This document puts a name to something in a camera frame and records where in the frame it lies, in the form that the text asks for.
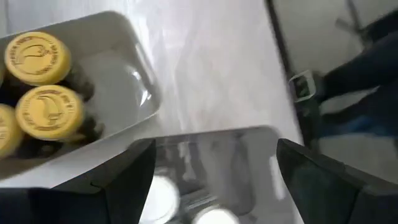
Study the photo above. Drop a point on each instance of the black table frame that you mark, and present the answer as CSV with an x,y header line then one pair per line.
x,y
280,40

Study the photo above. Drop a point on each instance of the white lid seasoning jar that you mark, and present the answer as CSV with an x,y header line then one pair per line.
x,y
161,199
214,217

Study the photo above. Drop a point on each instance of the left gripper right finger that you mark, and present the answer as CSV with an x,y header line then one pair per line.
x,y
326,199

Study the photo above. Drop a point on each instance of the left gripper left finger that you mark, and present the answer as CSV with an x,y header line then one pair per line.
x,y
124,193

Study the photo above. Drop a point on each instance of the person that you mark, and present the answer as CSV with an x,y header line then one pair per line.
x,y
367,65

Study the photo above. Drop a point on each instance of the clear grey plastic bin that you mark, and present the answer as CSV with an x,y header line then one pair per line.
x,y
236,161

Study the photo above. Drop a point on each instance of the yellow lid spice jar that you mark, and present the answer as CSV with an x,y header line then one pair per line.
x,y
37,57
7,130
49,112

